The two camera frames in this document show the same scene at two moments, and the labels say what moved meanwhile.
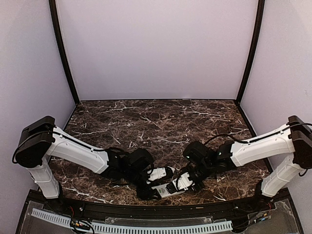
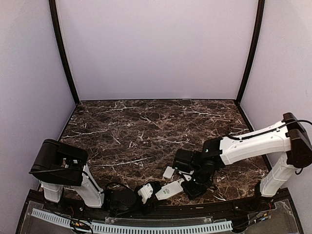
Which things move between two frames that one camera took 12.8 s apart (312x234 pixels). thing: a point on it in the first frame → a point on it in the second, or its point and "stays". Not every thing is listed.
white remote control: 167,190 stays
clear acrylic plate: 160,221 stays
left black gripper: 146,194 → 149,209
